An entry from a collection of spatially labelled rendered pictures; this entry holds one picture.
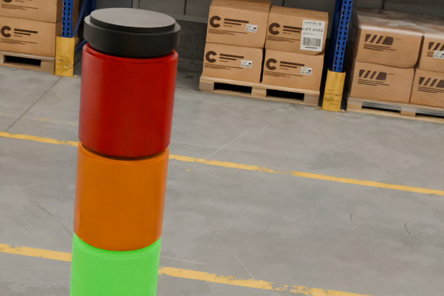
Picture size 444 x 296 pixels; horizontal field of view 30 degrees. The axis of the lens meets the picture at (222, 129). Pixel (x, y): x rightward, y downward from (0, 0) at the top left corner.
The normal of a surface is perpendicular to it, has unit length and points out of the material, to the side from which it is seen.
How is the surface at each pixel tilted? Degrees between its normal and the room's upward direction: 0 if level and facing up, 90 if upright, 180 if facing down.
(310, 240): 0
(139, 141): 90
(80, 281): 90
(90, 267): 90
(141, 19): 0
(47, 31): 89
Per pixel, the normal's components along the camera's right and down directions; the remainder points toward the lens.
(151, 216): 0.76, 0.29
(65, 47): -0.09, 0.32
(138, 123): 0.33, 0.35
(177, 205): 0.11, -0.94
